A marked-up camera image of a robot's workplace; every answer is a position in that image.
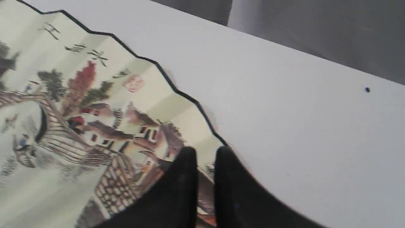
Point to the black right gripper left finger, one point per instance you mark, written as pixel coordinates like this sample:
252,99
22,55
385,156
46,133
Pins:
170,203

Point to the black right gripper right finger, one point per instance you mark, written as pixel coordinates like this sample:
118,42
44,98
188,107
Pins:
241,202

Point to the painted paper folding fan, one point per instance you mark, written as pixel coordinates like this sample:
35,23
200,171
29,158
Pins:
87,125

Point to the grey backdrop curtain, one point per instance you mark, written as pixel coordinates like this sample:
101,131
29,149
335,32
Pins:
367,35

